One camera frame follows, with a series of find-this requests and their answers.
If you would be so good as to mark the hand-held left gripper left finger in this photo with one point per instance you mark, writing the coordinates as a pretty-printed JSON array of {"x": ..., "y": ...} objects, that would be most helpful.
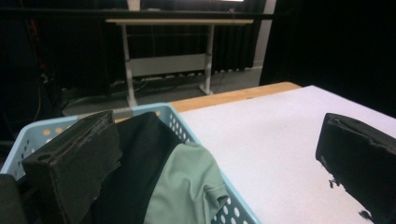
[{"x": 71, "y": 165}]

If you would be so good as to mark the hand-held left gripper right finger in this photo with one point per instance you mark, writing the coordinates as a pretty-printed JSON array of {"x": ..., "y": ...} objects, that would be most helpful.
[{"x": 361, "y": 155}]

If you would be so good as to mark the black garment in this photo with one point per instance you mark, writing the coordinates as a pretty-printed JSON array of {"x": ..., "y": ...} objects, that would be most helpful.
[{"x": 137, "y": 168}]

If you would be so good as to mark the light blue perforated plastic basket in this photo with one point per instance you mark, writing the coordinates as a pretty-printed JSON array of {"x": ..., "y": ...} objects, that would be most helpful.
[{"x": 182, "y": 130}]

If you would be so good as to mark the light green garment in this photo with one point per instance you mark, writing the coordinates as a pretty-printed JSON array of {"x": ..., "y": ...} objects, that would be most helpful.
[{"x": 186, "y": 186}]

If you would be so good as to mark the white sheet table cover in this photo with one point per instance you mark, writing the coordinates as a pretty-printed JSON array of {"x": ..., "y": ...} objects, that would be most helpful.
[{"x": 267, "y": 149}]

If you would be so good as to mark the white power strip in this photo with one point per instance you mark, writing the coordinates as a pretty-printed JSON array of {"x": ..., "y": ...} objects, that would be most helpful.
[{"x": 157, "y": 78}]

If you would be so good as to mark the black curtain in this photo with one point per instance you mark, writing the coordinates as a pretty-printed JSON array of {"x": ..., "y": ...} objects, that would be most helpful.
[{"x": 236, "y": 43}]

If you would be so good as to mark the white frame desk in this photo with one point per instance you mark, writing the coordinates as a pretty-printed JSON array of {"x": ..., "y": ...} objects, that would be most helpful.
[{"x": 168, "y": 62}]

